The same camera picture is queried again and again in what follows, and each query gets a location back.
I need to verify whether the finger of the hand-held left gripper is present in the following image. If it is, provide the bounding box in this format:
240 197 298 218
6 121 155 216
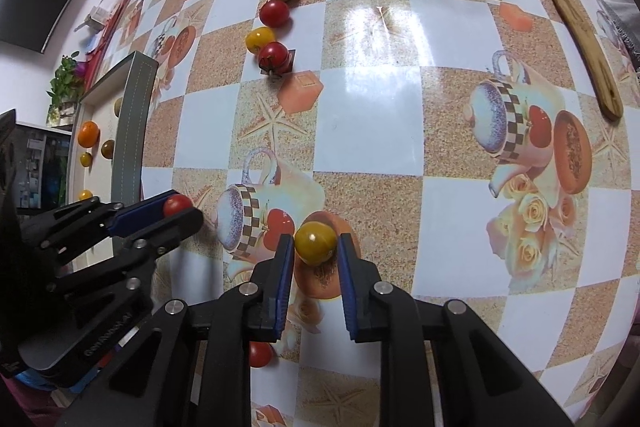
45 208 205 328
17 193 176 265

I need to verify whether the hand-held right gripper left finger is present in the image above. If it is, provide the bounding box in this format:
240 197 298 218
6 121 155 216
55 234 296 427

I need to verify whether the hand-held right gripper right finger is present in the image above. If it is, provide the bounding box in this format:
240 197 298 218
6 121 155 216
336 233 576 427

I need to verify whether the red cherry tomato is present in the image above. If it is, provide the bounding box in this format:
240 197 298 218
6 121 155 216
258 0 292 29
163 194 194 218
257 42 293 80
248 341 273 369

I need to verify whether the yellow-green cherry tomato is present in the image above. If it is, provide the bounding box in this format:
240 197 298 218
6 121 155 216
294 222 337 266

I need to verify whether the white tray with grey rim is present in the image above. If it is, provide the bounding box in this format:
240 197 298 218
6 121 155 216
65 51 160 268

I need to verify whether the small orange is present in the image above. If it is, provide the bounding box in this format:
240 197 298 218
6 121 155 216
77 121 101 146

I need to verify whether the glass-front cabinet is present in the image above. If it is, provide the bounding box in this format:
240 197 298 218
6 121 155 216
14 121 73 214

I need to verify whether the green potted plant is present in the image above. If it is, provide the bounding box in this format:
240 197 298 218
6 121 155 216
46 52 88 128

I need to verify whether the checkered printed tablecloth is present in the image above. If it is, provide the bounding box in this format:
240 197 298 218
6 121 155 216
85 0 640 427

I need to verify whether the small white box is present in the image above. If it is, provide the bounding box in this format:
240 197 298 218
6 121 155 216
75 0 113 32

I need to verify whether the long wooden stick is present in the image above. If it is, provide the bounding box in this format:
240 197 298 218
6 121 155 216
495 0 625 122

